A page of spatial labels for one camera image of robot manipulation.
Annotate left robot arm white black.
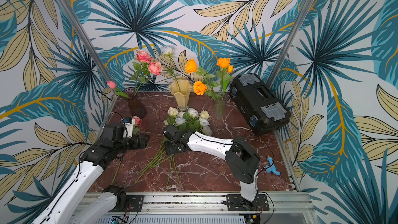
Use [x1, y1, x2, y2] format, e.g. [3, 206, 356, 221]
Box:
[32, 122, 149, 224]

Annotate pink rose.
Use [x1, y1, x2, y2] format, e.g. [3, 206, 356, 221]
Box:
[130, 50, 152, 95]
[136, 62, 163, 90]
[110, 116, 143, 186]

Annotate cream yellow fluted vase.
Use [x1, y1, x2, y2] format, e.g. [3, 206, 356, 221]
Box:
[169, 79, 193, 110]

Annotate dark purple glass vase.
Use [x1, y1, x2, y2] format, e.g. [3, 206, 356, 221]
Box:
[123, 88, 147, 118]

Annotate clear glass vase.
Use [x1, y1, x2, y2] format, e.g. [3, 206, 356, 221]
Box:
[215, 94, 228, 119]

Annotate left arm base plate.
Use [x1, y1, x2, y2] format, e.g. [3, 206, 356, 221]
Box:
[109, 195, 144, 213]

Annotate white rose bunch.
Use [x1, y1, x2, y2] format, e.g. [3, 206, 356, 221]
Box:
[135, 107, 212, 188]

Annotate black plastic toolbox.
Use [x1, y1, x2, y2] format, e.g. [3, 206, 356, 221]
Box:
[230, 74, 291, 136]

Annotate blue plastic tool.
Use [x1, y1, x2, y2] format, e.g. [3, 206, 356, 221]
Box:
[265, 157, 280, 176]

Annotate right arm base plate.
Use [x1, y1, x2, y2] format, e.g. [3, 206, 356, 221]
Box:
[223, 194, 269, 212]

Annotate orange rose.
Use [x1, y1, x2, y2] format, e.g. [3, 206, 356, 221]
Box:
[185, 59, 215, 80]
[193, 81, 222, 100]
[216, 58, 231, 94]

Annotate aluminium front rail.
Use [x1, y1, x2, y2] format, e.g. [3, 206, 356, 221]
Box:
[46, 192, 318, 224]

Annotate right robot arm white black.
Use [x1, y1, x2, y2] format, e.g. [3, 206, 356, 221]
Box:
[162, 124, 260, 202]

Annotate pink tulip bud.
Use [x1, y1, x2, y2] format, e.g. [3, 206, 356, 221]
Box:
[107, 81, 129, 99]

